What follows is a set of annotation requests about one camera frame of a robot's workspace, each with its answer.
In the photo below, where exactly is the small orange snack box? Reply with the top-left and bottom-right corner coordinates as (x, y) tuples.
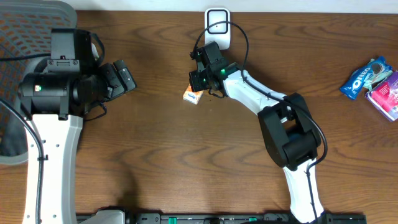
(183, 84), (204, 105)

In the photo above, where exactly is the blue Oreo cookie pack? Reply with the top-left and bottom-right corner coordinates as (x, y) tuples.
(339, 56), (393, 100)

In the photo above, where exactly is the teal green snack packet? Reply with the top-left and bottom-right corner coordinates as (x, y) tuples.
(363, 70), (393, 91)

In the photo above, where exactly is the red purple snack bag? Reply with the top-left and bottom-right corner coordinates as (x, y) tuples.
(365, 71), (397, 121)

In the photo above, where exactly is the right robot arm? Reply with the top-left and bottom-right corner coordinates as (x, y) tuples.
(189, 63), (325, 223)

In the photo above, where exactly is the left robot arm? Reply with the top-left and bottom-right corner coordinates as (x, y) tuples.
(20, 58), (137, 223)

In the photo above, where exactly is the grey plastic mesh basket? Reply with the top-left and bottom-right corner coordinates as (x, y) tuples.
(1, 0), (77, 165)

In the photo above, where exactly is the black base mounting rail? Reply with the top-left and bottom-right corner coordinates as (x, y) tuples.
(76, 212), (368, 224)

